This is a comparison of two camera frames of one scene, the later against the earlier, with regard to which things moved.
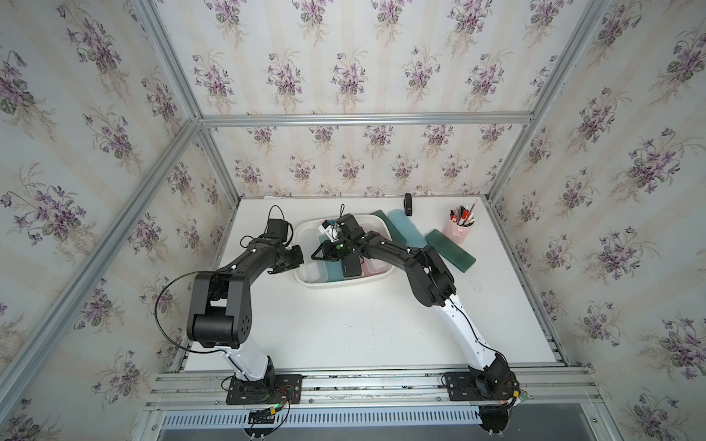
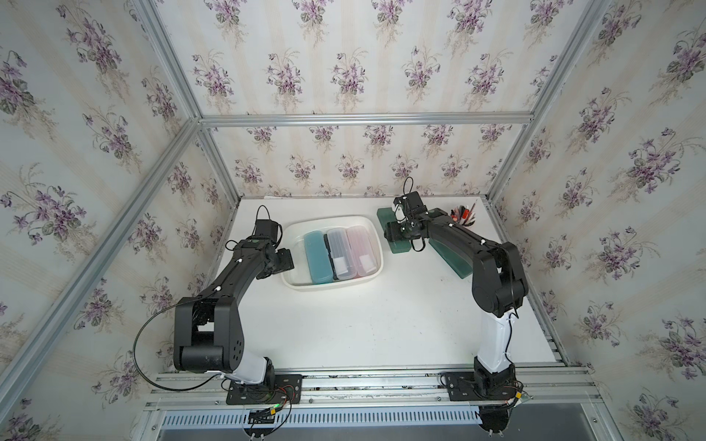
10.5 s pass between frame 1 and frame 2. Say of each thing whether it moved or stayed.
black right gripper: moved
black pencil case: moved
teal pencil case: moved
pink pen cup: stayed
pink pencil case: moved
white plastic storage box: moved
